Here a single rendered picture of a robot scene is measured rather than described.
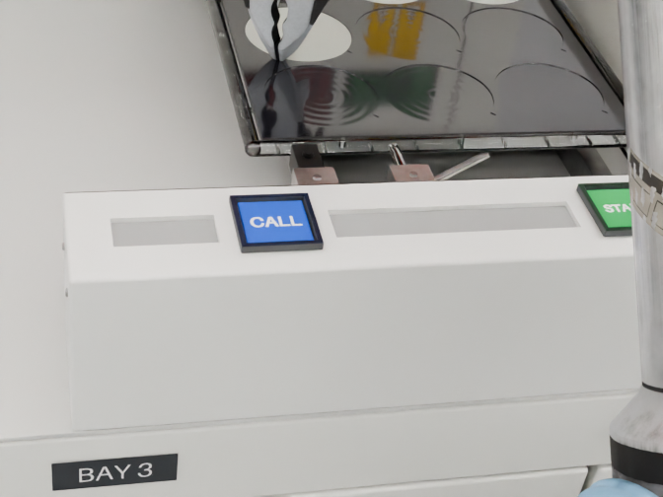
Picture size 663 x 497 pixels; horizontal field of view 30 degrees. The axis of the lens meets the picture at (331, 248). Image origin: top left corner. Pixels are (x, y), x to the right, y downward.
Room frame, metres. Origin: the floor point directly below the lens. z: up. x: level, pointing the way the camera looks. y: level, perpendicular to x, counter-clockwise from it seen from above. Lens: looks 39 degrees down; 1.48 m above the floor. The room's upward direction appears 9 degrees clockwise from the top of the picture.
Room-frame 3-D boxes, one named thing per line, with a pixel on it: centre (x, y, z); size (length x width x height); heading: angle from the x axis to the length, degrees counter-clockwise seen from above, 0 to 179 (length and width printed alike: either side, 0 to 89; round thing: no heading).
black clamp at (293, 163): (0.83, 0.03, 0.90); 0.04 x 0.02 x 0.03; 17
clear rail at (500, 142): (0.90, -0.10, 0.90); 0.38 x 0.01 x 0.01; 107
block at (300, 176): (0.77, 0.01, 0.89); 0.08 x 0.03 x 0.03; 17
